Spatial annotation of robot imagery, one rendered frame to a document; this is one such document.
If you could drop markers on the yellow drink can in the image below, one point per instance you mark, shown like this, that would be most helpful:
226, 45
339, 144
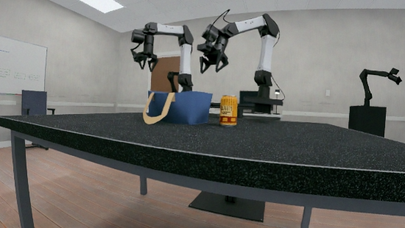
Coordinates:
228, 111

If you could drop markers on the blue canvas tote bag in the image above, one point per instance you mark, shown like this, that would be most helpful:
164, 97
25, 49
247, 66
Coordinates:
189, 107

